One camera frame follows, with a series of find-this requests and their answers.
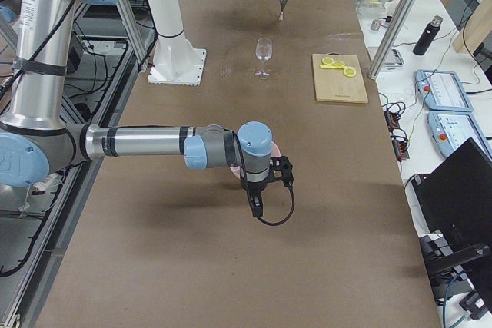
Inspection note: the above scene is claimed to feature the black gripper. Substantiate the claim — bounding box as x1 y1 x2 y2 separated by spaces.
241 156 293 217

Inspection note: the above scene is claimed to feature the steel double jigger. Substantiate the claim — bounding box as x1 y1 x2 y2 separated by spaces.
278 0 288 21

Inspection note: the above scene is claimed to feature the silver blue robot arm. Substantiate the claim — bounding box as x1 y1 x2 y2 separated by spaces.
1 0 294 218

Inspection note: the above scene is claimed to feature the pink bowl of ice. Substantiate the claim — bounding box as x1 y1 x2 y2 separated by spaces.
229 142 281 179

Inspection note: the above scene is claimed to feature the clear wine glass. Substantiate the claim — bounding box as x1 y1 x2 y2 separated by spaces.
255 37 273 78

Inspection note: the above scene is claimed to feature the bamboo cutting board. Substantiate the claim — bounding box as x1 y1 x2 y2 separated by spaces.
312 53 368 104

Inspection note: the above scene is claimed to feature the far lemon slice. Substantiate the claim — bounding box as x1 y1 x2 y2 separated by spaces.
344 67 357 77

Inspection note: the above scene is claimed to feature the middle lemon slice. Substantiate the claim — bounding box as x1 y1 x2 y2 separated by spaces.
333 60 345 68

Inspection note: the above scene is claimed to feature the silver kitchen scale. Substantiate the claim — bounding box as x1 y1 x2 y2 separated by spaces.
367 47 404 71

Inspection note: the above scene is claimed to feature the black monitor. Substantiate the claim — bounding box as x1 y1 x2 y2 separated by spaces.
412 138 491 308

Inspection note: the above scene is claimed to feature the lower teach pendant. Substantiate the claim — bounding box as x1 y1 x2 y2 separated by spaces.
427 111 491 158

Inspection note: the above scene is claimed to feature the teach pendant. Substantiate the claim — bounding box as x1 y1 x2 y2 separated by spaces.
414 69 473 112
427 111 491 158

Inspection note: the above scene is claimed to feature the upper teach pendant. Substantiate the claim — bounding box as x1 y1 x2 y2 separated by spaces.
414 69 473 112

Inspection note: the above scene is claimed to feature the black water bottle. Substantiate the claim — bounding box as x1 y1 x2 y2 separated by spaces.
412 15 443 56

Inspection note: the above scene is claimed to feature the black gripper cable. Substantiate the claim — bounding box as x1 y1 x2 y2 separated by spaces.
256 180 296 227

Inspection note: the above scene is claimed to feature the lemon slice near handle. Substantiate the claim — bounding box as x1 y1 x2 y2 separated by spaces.
322 57 334 65

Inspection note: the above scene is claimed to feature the white camera pillar base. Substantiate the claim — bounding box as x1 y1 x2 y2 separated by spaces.
148 0 207 86

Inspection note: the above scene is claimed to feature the aluminium frame post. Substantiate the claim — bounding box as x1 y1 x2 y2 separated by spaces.
367 0 416 80

